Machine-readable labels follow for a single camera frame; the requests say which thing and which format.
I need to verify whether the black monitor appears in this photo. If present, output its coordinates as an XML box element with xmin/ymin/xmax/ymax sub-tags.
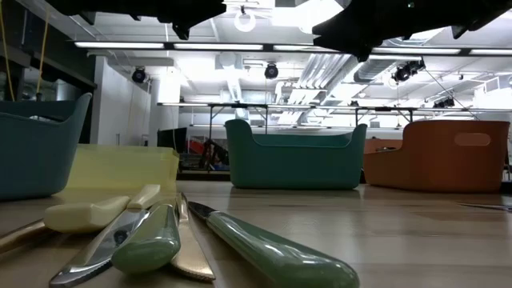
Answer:
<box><xmin>156</xmin><ymin>126</ymin><xmax>188</xmax><ymax>154</ymax></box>

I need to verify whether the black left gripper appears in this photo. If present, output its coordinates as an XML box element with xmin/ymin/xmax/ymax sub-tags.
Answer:
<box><xmin>95</xmin><ymin>0</ymin><xmax>227</xmax><ymax>41</ymax></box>

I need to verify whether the wooden chopsticks pair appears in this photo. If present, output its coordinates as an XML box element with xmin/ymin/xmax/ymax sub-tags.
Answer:
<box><xmin>0</xmin><ymin>218</ymin><xmax>47</xmax><ymax>255</ymax></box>
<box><xmin>170</xmin><ymin>192</ymin><xmax>217</xmax><ymax>282</ymax></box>

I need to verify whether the red object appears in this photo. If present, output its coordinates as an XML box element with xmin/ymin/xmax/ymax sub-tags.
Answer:
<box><xmin>187</xmin><ymin>134</ymin><xmax>219</xmax><ymax>155</ymax></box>

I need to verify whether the silver ventilation duct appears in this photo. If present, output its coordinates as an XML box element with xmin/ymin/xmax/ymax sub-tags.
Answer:
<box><xmin>354</xmin><ymin>55</ymin><xmax>401</xmax><ymax>83</ymax></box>

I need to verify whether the green plastic bin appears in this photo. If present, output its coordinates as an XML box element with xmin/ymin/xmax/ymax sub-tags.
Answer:
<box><xmin>224</xmin><ymin>118</ymin><xmax>368</xmax><ymax>190</ymax></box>

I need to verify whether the long ceiling light bar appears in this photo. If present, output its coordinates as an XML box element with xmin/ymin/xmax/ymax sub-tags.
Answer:
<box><xmin>74</xmin><ymin>39</ymin><xmax>512</xmax><ymax>56</ymax></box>

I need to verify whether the white ring lamp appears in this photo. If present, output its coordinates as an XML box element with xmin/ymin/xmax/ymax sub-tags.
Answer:
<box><xmin>234</xmin><ymin>6</ymin><xmax>257</xmax><ymax>33</ymax></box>

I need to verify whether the wooden chopstick on table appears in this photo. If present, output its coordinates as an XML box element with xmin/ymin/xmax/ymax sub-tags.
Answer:
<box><xmin>458</xmin><ymin>202</ymin><xmax>512</xmax><ymax>212</ymax></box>

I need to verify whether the orange power cable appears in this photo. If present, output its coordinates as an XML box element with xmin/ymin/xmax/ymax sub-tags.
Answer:
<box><xmin>0</xmin><ymin>0</ymin><xmax>51</xmax><ymax>102</ymax></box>

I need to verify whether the cream-handled knife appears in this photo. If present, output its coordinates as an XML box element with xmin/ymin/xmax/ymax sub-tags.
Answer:
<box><xmin>49</xmin><ymin>183</ymin><xmax>162</xmax><ymax>288</ymax></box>

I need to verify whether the teal blue plastic bin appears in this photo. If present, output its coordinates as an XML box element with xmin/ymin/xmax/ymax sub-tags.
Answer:
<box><xmin>0</xmin><ymin>92</ymin><xmax>93</xmax><ymax>201</ymax></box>

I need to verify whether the orange plastic bin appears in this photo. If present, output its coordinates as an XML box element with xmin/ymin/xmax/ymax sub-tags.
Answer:
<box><xmin>362</xmin><ymin>119</ymin><xmax>511</xmax><ymax>194</ymax></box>

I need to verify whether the translucent yellow plastic bin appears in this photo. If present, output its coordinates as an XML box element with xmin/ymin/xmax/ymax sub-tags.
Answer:
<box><xmin>54</xmin><ymin>144</ymin><xmax>180</xmax><ymax>203</ymax></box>

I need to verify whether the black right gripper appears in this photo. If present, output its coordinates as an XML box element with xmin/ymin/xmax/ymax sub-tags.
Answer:
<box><xmin>311</xmin><ymin>0</ymin><xmax>455</xmax><ymax>62</ymax></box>

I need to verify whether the cream-handled utensil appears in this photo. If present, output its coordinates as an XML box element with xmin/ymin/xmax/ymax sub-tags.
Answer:
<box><xmin>42</xmin><ymin>194</ymin><xmax>132</xmax><ymax>234</ymax></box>

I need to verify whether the black-legged folding table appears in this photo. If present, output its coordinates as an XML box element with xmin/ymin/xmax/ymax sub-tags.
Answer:
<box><xmin>354</xmin><ymin>106</ymin><xmax>414</xmax><ymax>125</ymax></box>

